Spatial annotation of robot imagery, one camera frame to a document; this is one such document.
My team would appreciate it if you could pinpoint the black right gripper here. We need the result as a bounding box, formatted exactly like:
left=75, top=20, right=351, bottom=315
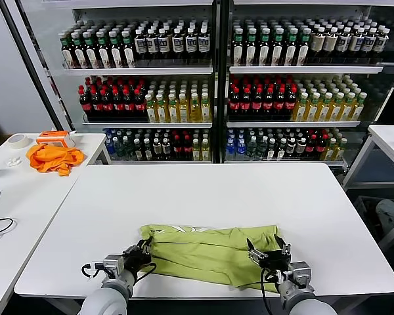
left=246, top=234, right=292, bottom=272

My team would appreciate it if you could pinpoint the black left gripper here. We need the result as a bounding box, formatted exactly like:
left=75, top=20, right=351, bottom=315
left=121, top=236, right=154, bottom=272

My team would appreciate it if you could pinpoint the yellow-green T-shirt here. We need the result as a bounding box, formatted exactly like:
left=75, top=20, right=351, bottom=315
left=140, top=224, right=283, bottom=294

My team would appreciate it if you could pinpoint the red cap cola bottle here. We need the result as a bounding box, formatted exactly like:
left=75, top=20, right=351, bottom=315
left=172, top=135, right=183, bottom=161
left=284, top=87, right=298, bottom=116
left=274, top=87, right=286, bottom=116
left=229, top=87, right=242, bottom=116
left=78, top=85, right=92, bottom=116
left=90, top=86, right=102, bottom=116
left=316, top=134, right=328, bottom=160
left=133, top=86, right=146, bottom=116
left=112, top=86, right=125, bottom=116
left=263, top=87, right=276, bottom=116
left=241, top=87, right=253, bottom=116
left=252, top=87, right=264, bottom=116
left=123, top=86, right=135, bottom=116
left=101, top=86, right=114, bottom=116
left=183, top=135, right=193, bottom=161
left=305, top=134, right=317, bottom=160

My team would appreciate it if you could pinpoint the black plastic crate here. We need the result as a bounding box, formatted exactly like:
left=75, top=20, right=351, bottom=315
left=353, top=195, right=394, bottom=244

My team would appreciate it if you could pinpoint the white side table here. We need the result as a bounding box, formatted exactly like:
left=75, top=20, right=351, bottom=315
left=0, top=174, right=81, bottom=315
left=0, top=132, right=112, bottom=185
left=342, top=125, right=394, bottom=192

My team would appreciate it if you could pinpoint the crumpled orange cloth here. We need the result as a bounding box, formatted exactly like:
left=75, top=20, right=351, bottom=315
left=26, top=144, right=86, bottom=178

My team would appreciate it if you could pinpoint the grey white bag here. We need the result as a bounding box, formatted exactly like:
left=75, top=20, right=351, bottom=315
left=376, top=198, right=394, bottom=231

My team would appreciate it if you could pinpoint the orange and white box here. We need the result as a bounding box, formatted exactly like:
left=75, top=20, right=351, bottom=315
left=35, top=130, right=76, bottom=149

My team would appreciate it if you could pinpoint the beige masking tape roll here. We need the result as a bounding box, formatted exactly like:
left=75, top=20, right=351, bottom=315
left=7, top=134, right=30, bottom=150

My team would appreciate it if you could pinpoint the right drinks shelf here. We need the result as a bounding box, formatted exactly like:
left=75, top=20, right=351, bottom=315
left=70, top=0, right=394, bottom=165

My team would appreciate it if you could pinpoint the green cap brown drink bottle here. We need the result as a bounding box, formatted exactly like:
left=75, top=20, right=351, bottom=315
left=121, top=30, right=135, bottom=68
left=297, top=28, right=311, bottom=67
left=284, top=28, right=298, bottom=67
left=232, top=28, right=246, bottom=67
left=271, top=28, right=285, bottom=67
left=95, top=30, right=111, bottom=69
left=82, top=30, right=99, bottom=69
left=259, top=28, right=272, bottom=67
left=108, top=30, right=123, bottom=69
left=70, top=31, right=86, bottom=70
left=246, top=28, right=259, bottom=67
left=59, top=31, right=74, bottom=70

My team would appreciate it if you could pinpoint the white cap blue label bottle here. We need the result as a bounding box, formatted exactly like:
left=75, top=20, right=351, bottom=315
left=146, top=28, right=159, bottom=62
left=185, top=28, right=198, bottom=62
left=198, top=27, right=211, bottom=62
left=349, top=28, right=365, bottom=60
left=362, top=29, right=378, bottom=60
left=157, top=28, right=171, bottom=62
left=171, top=28, right=185, bottom=62
left=133, top=29, right=148, bottom=62
left=373, top=29, right=391, bottom=58
left=336, top=27, right=352, bottom=60

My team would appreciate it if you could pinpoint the white cap beige label bottle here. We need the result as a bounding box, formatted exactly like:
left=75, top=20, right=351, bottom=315
left=323, top=27, right=339, bottom=60
left=310, top=27, right=326, bottom=60

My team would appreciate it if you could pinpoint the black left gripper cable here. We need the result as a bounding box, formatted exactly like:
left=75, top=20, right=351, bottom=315
left=134, top=262, right=158, bottom=283

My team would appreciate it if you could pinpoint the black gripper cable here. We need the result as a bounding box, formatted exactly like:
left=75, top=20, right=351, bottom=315
left=134, top=262, right=158, bottom=283
left=260, top=267, right=283, bottom=315

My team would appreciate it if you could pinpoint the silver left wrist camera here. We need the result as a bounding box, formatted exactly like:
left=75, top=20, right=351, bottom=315
left=103, top=254, right=125, bottom=276

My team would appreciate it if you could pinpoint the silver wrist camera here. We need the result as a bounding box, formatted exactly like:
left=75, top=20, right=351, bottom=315
left=103, top=254, right=125, bottom=276
left=288, top=261, right=313, bottom=288

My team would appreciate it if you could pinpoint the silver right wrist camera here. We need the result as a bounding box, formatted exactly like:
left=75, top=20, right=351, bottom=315
left=288, top=261, right=313, bottom=288

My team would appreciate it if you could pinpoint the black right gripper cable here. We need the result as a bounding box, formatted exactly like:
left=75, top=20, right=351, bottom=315
left=260, top=267, right=283, bottom=315

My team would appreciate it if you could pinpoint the black left camera cable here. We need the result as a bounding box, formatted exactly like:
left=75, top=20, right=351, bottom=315
left=81, top=261, right=104, bottom=278

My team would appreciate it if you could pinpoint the thin black device cable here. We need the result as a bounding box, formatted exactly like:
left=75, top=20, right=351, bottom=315
left=0, top=203, right=14, bottom=241

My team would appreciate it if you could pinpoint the dark cabinet door post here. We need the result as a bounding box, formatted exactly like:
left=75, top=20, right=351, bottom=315
left=0, top=0, right=75, bottom=133

